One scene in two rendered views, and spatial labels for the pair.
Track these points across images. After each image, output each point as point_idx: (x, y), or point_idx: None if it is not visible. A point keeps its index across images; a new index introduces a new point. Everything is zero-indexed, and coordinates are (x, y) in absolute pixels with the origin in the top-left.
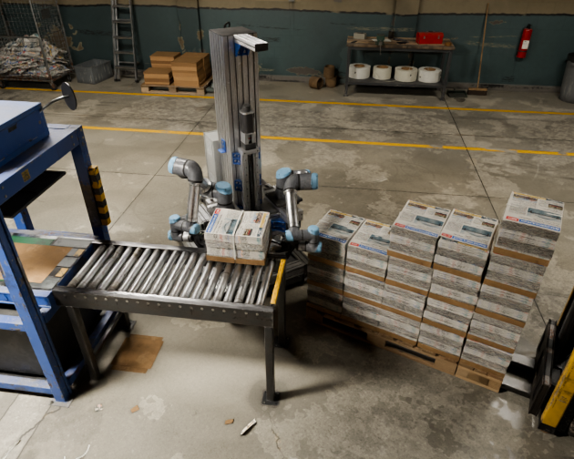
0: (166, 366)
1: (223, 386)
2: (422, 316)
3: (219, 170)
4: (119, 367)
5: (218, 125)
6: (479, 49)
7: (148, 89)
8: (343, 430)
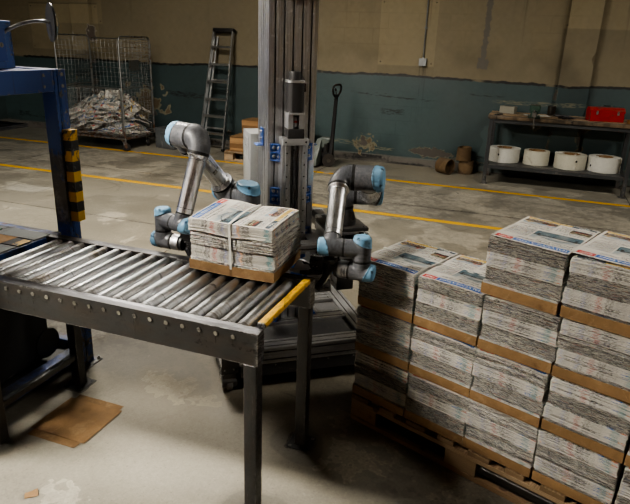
0: (108, 444)
1: (182, 488)
2: (541, 417)
3: (255, 180)
4: (41, 433)
5: (259, 109)
6: None
7: (232, 157)
8: None
